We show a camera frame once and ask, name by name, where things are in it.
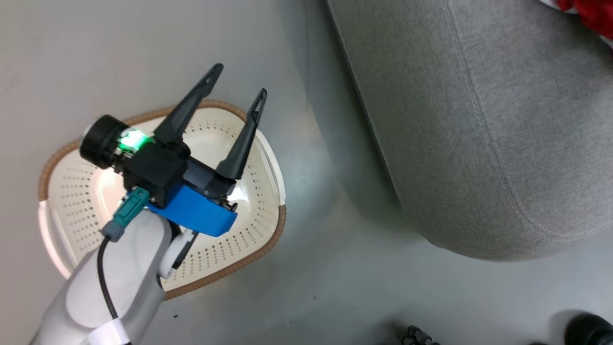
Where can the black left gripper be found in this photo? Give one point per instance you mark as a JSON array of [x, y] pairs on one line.
[[155, 167]]

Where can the red jersey clothing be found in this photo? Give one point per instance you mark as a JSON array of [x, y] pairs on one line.
[[598, 14]]

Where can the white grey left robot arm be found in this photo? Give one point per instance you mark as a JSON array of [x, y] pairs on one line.
[[129, 273]]

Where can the beige perforated laundry basket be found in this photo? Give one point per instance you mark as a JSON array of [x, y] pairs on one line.
[[249, 225]]

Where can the grey fabric sofa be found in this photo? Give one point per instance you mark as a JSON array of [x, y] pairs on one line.
[[479, 120]]

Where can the black ribbed object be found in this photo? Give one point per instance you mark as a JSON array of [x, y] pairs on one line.
[[416, 336]]

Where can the black round object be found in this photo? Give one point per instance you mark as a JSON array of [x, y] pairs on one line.
[[589, 330]]

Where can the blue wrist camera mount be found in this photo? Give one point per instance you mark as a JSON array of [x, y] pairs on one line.
[[196, 213]]

